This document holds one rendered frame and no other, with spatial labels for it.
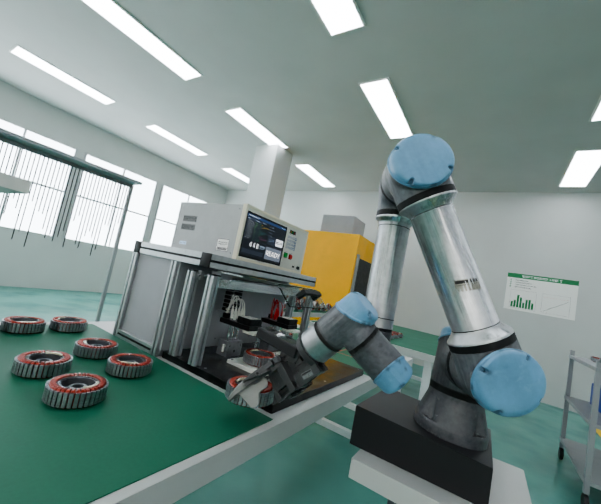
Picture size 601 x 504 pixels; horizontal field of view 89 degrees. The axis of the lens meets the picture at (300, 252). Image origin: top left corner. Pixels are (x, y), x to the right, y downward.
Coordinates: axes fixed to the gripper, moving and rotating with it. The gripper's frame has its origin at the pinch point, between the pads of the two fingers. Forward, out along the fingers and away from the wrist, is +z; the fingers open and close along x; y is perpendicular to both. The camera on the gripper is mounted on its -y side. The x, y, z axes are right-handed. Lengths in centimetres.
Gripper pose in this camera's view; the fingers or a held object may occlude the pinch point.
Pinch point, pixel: (248, 390)
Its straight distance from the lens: 79.7
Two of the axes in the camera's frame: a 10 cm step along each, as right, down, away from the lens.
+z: -6.8, 6.7, 2.9
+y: 5.0, 7.2, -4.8
